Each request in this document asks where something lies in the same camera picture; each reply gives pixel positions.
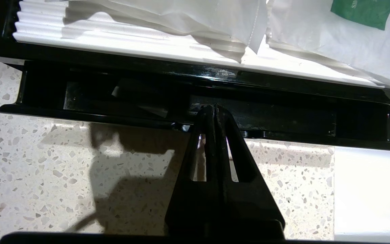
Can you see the flat small packet green label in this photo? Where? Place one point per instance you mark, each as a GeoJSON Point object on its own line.
{"type": "Point", "coordinates": [333, 37]}

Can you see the white ceramic sink basin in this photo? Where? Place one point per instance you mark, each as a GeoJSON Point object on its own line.
{"type": "Point", "coordinates": [371, 189]}

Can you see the black amenity tray with packets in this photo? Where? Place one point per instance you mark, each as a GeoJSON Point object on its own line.
{"type": "Point", "coordinates": [113, 64]}

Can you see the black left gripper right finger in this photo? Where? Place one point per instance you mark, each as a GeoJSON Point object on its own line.
{"type": "Point", "coordinates": [252, 210]}

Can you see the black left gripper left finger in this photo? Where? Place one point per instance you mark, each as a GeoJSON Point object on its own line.
{"type": "Point", "coordinates": [188, 203]}

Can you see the crumpled small packet green label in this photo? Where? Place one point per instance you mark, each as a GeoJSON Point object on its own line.
{"type": "Point", "coordinates": [198, 17]}

